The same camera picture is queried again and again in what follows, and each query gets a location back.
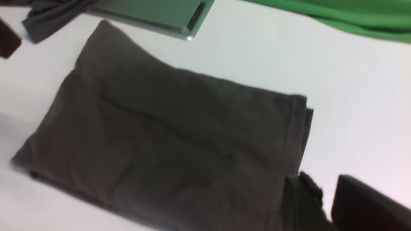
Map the gray long-sleeved shirt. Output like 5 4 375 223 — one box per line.
12 20 314 231

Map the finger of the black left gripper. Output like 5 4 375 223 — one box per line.
0 19 22 59

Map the metal table cable hatch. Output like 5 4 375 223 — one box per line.
87 0 214 40

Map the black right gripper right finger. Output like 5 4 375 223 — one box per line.
331 175 411 231

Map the green backdrop cloth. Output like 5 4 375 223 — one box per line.
253 0 411 43

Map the dark teal crumpled garment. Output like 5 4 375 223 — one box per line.
0 0 97 44

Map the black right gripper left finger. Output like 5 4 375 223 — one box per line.
282 172 337 231

